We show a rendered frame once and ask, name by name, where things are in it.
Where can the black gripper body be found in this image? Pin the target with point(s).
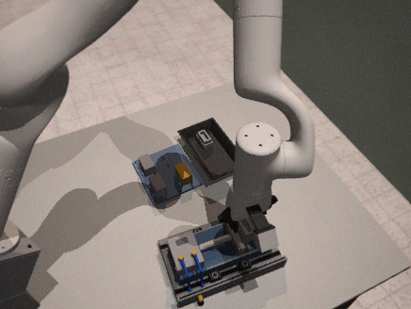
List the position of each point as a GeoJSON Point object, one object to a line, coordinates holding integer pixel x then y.
{"type": "Point", "coordinates": [238, 205]}

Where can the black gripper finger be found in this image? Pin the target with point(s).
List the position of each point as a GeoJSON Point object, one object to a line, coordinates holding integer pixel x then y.
{"type": "Point", "coordinates": [273, 201]}
{"type": "Point", "coordinates": [226, 217]}

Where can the yellow-orange block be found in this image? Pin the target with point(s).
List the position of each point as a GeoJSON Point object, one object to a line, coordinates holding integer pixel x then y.
{"type": "Point", "coordinates": [183, 173]}

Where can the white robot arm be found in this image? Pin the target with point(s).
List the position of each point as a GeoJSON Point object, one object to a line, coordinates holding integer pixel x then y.
{"type": "Point", "coordinates": [38, 44]}

